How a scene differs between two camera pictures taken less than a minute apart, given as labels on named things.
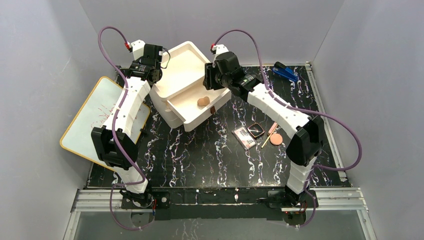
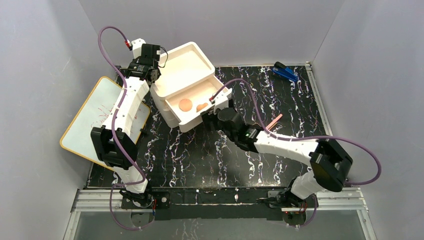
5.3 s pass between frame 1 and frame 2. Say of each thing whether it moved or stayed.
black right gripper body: moved
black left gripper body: stayed
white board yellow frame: stayed
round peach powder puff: moved
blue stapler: stayed
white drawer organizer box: stayed
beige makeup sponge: moved
